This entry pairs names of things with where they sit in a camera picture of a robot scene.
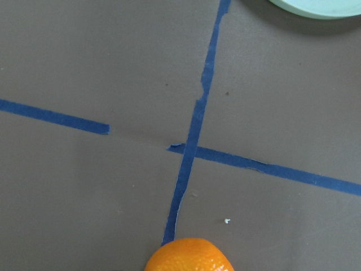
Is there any light green plate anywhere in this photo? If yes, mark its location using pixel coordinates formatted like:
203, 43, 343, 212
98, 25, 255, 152
270, 0, 360, 20

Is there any orange fruit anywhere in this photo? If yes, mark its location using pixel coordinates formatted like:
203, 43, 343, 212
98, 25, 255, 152
144, 238, 234, 271

